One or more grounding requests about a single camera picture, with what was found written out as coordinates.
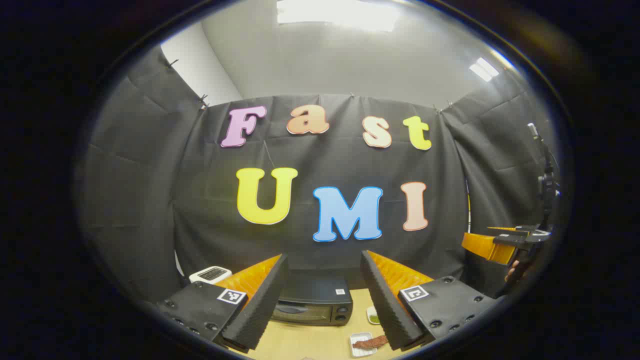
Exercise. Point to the black backdrop cloth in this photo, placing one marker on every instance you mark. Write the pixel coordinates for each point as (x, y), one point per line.
(200, 200)

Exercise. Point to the white toaster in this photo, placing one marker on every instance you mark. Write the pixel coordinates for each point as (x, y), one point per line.
(210, 274)

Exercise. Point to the white divided dish with beans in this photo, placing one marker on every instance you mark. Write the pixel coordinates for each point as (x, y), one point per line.
(373, 316)

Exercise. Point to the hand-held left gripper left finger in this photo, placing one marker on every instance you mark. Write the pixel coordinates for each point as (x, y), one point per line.
(265, 300)

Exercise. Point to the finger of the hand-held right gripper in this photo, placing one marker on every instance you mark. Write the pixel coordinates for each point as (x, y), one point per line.
(510, 241)
(535, 231)

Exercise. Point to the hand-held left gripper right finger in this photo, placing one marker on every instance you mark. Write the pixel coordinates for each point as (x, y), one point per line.
(382, 300)

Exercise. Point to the black electric oven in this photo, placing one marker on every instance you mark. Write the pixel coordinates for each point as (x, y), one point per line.
(315, 300)

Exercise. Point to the white rectangular dish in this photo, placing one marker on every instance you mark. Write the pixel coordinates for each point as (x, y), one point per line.
(361, 351)

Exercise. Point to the brown meat piece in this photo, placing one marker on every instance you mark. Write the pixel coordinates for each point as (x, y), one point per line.
(370, 343)

